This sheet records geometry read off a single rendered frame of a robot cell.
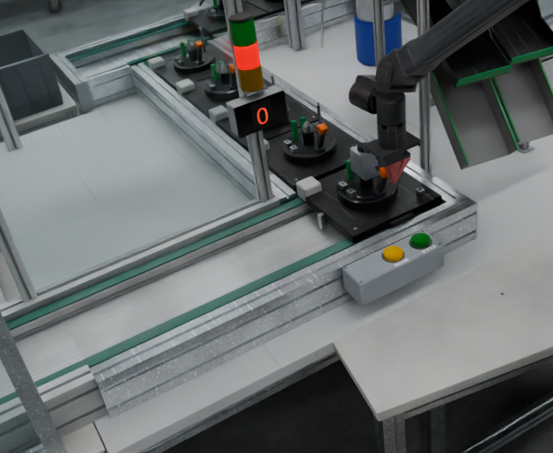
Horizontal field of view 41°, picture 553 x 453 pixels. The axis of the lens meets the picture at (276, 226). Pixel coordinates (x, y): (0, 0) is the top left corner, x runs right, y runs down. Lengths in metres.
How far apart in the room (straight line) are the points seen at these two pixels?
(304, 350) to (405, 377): 0.21
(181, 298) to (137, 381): 0.24
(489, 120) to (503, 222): 0.24
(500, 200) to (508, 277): 0.28
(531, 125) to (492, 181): 0.18
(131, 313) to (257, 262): 0.29
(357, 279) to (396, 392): 0.24
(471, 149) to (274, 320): 0.62
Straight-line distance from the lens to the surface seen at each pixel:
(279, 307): 1.50
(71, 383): 1.44
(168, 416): 1.46
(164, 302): 1.60
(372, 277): 1.50
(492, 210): 1.85
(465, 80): 1.67
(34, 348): 1.61
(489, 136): 1.81
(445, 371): 1.46
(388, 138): 1.52
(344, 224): 1.63
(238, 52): 1.55
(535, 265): 1.70
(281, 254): 1.66
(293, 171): 1.84
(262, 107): 1.60
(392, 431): 1.49
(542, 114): 1.91
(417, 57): 1.43
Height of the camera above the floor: 1.93
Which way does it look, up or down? 36 degrees down
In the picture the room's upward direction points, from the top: 9 degrees counter-clockwise
